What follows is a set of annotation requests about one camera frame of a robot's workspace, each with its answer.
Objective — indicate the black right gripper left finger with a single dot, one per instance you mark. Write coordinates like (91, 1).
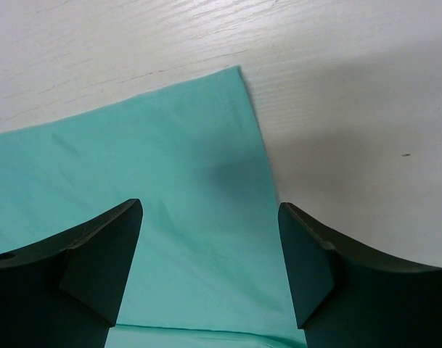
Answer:
(66, 290)

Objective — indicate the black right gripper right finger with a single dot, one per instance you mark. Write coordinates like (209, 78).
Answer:
(348, 294)

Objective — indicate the teal t shirt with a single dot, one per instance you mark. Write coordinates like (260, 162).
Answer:
(208, 269)

